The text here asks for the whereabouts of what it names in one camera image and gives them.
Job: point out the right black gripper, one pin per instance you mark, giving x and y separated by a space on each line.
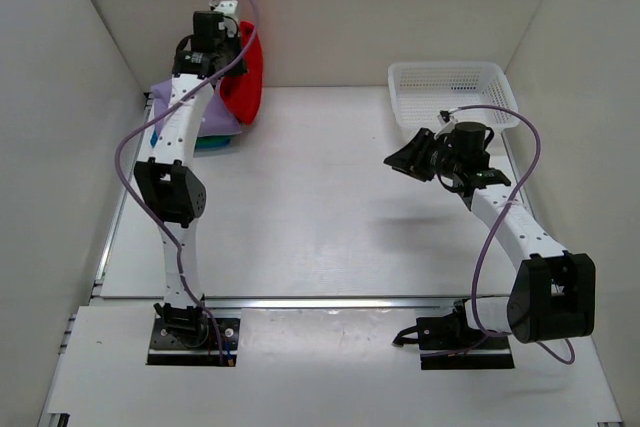
411 159

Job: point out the folded lilac t-shirt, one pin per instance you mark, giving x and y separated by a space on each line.
217 119

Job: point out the red t-shirt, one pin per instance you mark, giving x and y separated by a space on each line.
242 94

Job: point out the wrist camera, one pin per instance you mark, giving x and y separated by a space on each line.
447 123
228 8

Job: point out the folded green t-shirt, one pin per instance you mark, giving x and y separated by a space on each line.
213 141

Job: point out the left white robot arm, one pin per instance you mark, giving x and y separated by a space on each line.
168 186

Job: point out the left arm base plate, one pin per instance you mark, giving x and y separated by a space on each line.
170 347

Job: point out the white plastic basket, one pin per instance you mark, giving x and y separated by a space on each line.
419 91

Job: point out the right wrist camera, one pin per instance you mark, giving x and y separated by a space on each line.
447 123

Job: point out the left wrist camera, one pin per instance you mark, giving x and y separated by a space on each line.
228 8

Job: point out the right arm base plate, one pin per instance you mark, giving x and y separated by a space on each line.
447 343

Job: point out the folded blue t-shirt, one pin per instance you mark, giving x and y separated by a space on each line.
193 149

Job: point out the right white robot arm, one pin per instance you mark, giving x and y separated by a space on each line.
553 294

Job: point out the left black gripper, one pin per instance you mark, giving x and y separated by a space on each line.
240 67

